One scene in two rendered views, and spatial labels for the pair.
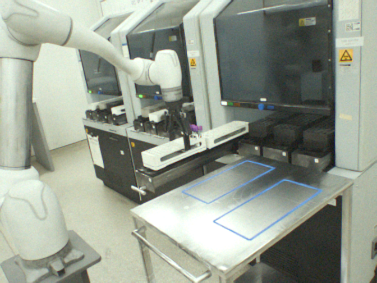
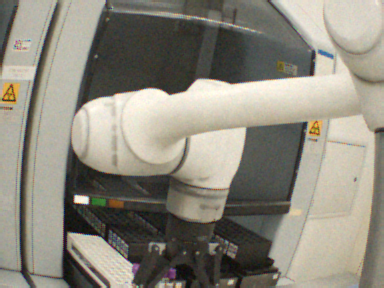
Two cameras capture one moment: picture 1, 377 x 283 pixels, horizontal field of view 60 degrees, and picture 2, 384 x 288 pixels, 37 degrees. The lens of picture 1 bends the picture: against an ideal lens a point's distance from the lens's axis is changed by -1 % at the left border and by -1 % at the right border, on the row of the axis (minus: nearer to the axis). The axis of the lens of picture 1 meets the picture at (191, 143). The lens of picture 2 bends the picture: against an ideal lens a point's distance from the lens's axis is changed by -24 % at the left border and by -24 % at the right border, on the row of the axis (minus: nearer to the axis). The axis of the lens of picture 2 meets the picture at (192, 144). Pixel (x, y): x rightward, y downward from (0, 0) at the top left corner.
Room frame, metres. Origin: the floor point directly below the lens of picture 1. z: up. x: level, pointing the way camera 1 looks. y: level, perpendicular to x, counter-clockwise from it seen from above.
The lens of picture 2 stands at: (1.34, 1.16, 1.38)
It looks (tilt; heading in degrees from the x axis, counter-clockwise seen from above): 10 degrees down; 276
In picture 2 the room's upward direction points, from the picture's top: 12 degrees clockwise
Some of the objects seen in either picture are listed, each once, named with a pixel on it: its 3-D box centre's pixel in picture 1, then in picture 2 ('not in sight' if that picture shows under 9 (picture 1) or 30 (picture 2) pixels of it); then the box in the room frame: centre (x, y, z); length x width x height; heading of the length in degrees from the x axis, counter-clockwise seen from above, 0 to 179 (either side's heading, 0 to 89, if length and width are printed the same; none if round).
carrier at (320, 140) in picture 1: (316, 138); (251, 251); (1.30, -0.53, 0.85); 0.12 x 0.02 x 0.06; 37
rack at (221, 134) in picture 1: (223, 135); (107, 269); (1.60, -0.17, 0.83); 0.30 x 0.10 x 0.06; 128
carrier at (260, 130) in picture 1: (258, 130); (146, 253); (1.54, -0.34, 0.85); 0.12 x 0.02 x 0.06; 39
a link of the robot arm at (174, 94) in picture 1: (171, 94); (196, 200); (1.43, 0.05, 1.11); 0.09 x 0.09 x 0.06
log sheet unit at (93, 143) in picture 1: (94, 150); not in sight; (2.97, 0.92, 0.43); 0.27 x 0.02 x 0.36; 38
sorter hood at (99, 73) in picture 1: (120, 52); not in sight; (2.98, 0.50, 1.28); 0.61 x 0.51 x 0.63; 38
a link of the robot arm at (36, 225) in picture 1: (33, 215); not in sight; (0.93, 0.53, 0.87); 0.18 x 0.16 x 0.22; 44
